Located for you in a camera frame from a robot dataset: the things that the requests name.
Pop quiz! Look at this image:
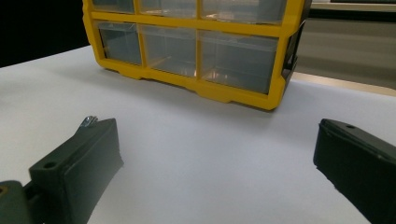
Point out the black curtain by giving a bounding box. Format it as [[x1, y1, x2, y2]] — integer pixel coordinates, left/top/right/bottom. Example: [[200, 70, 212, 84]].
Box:
[[0, 0, 92, 69]]

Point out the yellow black drawer organizer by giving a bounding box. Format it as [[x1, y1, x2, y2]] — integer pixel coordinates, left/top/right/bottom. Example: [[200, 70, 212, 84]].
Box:
[[81, 0, 313, 111]]

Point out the black horizontal bar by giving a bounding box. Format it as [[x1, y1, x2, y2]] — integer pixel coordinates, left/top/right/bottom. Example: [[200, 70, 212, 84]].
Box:
[[307, 8, 396, 23]]

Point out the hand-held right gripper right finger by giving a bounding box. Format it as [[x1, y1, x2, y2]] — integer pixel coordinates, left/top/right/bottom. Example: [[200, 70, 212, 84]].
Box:
[[312, 118, 396, 224]]

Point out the small silver metal piece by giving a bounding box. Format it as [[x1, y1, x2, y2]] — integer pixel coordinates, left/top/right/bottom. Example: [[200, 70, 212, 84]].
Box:
[[78, 115, 99, 129]]

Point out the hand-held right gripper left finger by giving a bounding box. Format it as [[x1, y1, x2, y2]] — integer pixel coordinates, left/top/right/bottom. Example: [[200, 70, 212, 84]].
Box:
[[28, 117, 124, 224]]

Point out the clear plastic drawer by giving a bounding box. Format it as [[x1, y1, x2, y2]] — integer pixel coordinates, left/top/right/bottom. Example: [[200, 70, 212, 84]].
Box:
[[94, 20, 144, 66]]

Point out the group of clear drawers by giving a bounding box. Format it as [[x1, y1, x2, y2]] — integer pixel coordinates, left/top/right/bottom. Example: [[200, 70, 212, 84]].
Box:
[[92, 0, 288, 95]]

